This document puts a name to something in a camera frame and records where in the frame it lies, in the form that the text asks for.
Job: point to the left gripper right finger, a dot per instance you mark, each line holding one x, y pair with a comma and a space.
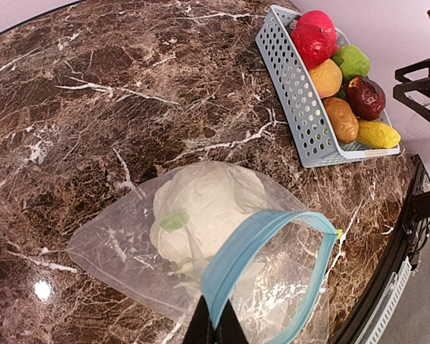
229, 330

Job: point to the dark red pomegranate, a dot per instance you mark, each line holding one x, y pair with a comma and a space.
365, 97

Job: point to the red round fruit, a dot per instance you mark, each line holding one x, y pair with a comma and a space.
313, 45

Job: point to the pink red apple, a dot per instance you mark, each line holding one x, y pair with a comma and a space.
320, 19

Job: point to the orange fruit toy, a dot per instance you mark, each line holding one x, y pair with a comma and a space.
327, 78

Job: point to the white cauliflower toy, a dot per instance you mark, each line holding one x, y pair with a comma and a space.
199, 208

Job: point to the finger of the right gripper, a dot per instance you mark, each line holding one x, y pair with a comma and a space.
415, 94

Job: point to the orange brown potato toy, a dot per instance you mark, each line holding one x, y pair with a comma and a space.
344, 122

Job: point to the yellow lemon toy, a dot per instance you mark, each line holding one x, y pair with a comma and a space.
377, 135

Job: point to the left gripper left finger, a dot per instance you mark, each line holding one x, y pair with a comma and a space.
200, 329

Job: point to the white slotted cable duct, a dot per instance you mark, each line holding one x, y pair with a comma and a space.
388, 303

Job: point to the green apple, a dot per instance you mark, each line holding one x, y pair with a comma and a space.
352, 62

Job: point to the clear zip bag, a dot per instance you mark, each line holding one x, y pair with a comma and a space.
271, 268

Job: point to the light blue plastic basket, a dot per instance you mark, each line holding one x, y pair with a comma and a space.
308, 121

